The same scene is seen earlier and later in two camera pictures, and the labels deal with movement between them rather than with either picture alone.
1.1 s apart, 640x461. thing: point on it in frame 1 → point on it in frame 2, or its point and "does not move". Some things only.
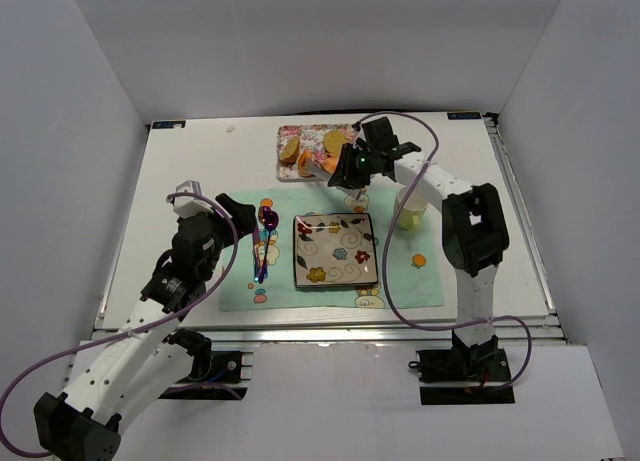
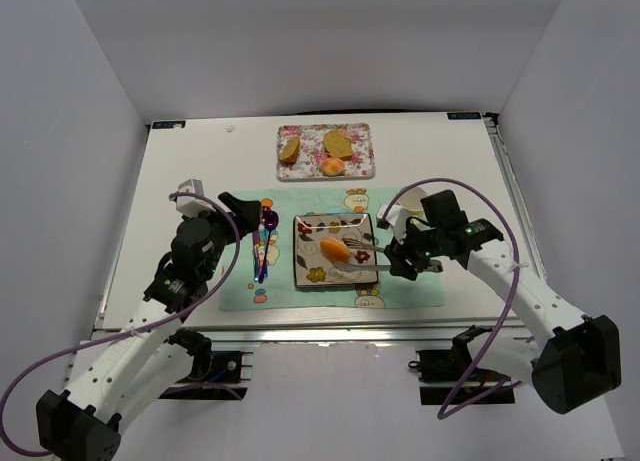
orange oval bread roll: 306,167 → 334,249
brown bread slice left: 291,150 does not move
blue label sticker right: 464,115 does not move
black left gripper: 239,216 does not move
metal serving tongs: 318,172 → 358,245
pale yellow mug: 414,209 does not move
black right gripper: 350,166 → 407,254
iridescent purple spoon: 271,221 does not move
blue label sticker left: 169,124 does not move
